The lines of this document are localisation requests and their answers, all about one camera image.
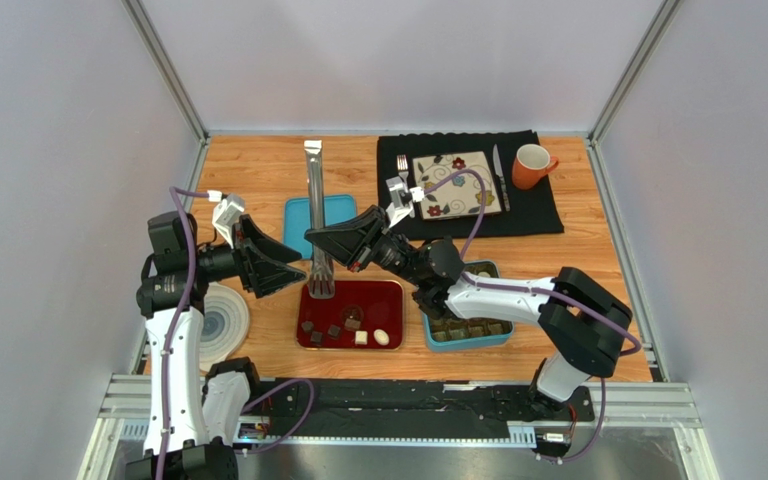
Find silver fork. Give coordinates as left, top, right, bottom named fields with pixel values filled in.
left=396, top=154, right=410, bottom=184

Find orange mug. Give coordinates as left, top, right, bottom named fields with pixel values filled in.
left=512, top=144, right=559, bottom=190

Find silver table knife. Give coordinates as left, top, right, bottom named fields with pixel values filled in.
left=492, top=144, right=511, bottom=212

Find blue chocolate tin box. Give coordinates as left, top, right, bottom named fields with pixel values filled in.
left=420, top=259, right=516, bottom=353

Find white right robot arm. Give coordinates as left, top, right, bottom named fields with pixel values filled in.
left=304, top=206, right=642, bottom=403

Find blue tin lid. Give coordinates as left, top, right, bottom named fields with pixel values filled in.
left=282, top=194, right=357, bottom=260

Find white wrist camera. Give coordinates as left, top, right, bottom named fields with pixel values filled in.
left=386, top=177, right=426, bottom=228
left=207, top=190, right=246, bottom=246

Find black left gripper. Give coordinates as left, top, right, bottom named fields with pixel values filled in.
left=188, top=215, right=305, bottom=299

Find floral square plate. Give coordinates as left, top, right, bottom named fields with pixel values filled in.
left=411, top=151, right=503, bottom=221

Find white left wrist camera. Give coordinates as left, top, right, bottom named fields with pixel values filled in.
left=207, top=190, right=246, bottom=246

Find white egg-shaped chocolate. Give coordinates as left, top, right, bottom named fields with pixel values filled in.
left=373, top=329, right=390, bottom=346

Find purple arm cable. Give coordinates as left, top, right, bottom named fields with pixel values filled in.
left=423, top=167, right=644, bottom=464
left=154, top=186, right=315, bottom=480

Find red chocolate tray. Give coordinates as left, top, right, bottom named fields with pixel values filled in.
left=295, top=280, right=406, bottom=351

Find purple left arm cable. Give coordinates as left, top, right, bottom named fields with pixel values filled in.
left=154, top=186, right=315, bottom=480

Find white round plate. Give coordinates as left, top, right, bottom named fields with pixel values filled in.
left=199, top=283, right=251, bottom=371

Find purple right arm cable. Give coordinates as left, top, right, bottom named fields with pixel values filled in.
left=423, top=167, right=644, bottom=464

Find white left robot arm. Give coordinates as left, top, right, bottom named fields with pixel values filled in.
left=124, top=212, right=306, bottom=479

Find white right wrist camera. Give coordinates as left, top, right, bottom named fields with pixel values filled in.
left=386, top=177, right=426, bottom=228

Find black cloth placemat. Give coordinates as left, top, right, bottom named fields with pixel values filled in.
left=376, top=130, right=564, bottom=237

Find brown rectangular chocolate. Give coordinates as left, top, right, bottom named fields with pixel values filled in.
left=344, top=318, right=361, bottom=331

